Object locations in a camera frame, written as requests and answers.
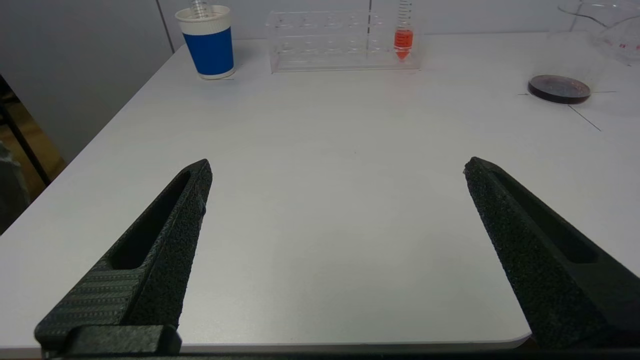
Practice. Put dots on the clear tube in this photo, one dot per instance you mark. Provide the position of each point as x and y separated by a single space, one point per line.
403 40
198 7

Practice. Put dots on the blue white paper cup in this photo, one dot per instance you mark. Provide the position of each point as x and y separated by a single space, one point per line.
210 50

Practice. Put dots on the clear acrylic tube rack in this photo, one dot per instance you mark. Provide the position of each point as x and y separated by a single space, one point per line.
325 50

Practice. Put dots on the clear glass beaker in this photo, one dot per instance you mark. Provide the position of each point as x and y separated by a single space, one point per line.
560 90

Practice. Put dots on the clear tube, red pigment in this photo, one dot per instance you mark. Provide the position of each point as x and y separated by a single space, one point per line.
403 40

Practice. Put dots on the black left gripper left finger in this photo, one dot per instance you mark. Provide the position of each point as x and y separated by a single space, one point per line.
160 270

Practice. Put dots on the black chair frame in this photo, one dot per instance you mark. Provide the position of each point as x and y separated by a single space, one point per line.
25 145

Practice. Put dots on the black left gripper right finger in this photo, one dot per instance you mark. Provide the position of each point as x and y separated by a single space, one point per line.
550 280

